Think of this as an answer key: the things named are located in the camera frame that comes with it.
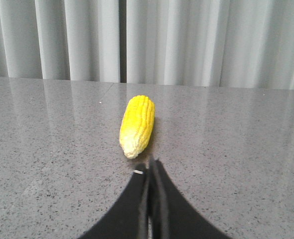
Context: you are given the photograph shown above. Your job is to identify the grey curtain right panel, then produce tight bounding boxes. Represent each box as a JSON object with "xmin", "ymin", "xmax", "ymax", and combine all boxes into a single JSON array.
[{"xmin": 126, "ymin": 0, "xmax": 294, "ymax": 89}]

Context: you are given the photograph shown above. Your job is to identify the yellow corn cob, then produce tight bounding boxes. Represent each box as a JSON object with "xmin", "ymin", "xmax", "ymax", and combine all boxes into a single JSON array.
[{"xmin": 119, "ymin": 95, "xmax": 155, "ymax": 159}]

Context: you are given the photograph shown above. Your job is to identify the grey curtain left panel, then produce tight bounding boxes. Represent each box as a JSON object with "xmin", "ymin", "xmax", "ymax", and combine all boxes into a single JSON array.
[{"xmin": 0, "ymin": 0, "xmax": 126, "ymax": 82}]

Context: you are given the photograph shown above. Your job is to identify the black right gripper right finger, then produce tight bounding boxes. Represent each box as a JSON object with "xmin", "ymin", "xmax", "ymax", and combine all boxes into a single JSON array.
[{"xmin": 149, "ymin": 159, "xmax": 229, "ymax": 239}]

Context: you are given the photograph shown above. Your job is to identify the grey curtain panel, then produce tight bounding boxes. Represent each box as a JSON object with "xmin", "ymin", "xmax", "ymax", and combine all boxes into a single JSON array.
[
  {"xmin": 126, "ymin": 0, "xmax": 294, "ymax": 89},
  {"xmin": 0, "ymin": 0, "xmax": 126, "ymax": 82}
]

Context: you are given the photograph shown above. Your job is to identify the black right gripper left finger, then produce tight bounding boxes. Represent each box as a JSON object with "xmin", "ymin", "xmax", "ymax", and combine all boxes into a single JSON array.
[{"xmin": 80, "ymin": 163, "xmax": 149, "ymax": 239}]

